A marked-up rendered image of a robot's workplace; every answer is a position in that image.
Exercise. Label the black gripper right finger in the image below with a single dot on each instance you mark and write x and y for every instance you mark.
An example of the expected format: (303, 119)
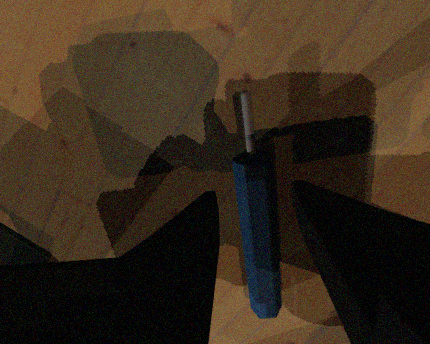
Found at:
(374, 263)

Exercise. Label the blue and grey stylus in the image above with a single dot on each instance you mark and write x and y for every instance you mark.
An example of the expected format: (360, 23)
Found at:
(256, 198)

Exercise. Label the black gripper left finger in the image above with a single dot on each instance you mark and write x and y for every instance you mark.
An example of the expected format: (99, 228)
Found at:
(159, 292)

